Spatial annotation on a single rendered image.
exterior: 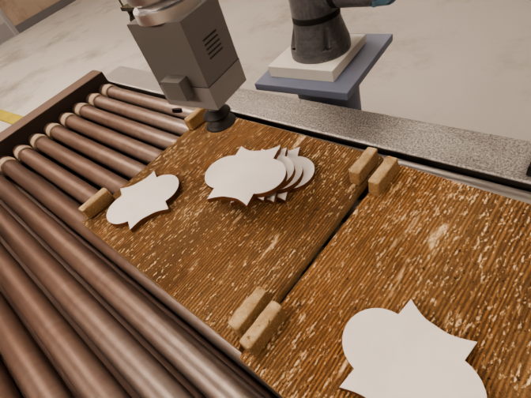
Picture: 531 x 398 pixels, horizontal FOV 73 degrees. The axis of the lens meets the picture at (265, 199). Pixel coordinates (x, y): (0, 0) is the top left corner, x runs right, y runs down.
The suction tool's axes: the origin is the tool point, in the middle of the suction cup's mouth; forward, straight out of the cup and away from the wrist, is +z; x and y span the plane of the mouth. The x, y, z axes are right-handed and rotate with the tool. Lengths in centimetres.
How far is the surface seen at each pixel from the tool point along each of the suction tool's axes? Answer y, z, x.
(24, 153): -71, 15, -6
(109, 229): -20.4, 13.7, -15.5
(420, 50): -31, 107, 213
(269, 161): 2.9, 9.7, 3.4
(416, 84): -22, 107, 174
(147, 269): -7.1, 13.7, -18.8
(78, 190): -39.5, 15.4, -10.1
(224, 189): -0.9, 9.7, -4.0
